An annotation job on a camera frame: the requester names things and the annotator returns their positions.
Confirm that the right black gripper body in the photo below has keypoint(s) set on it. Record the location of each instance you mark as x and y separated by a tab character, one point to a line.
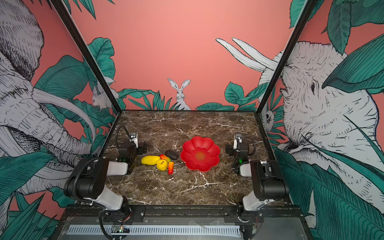
230	150

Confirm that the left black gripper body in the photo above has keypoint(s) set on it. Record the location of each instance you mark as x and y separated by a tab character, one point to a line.
141	148

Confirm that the yellow fake mango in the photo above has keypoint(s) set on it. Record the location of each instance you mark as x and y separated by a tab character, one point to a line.
150	160

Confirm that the yellow fake apple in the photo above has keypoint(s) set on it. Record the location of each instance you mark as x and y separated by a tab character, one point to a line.
162	165

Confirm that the red flower-shaped fruit bowl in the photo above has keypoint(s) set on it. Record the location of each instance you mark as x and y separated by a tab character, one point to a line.
200	154

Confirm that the dark brown fake avocado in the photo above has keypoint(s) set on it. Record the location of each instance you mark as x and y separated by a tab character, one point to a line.
172	155

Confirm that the orange red fake carrot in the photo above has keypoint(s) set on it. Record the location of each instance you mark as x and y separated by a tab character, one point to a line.
171	168

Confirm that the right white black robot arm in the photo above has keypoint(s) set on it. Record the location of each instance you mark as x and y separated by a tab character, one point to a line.
267	181

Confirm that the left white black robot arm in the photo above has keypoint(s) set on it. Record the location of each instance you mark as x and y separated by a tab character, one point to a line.
87	182

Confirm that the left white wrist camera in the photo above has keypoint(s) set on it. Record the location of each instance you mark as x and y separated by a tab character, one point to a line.
134	139

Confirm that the black front mounting rail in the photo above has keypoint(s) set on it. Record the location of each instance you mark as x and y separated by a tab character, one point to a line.
192	211

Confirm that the white slotted cable duct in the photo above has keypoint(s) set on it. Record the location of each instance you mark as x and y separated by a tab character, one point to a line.
141	230

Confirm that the left black frame post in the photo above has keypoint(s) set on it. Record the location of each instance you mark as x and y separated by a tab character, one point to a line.
83	47

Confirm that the black frame post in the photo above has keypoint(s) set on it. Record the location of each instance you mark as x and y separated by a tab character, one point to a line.
304	16
83	47

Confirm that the right black frame post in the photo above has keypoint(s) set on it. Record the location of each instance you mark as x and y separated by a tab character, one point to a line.
304	16

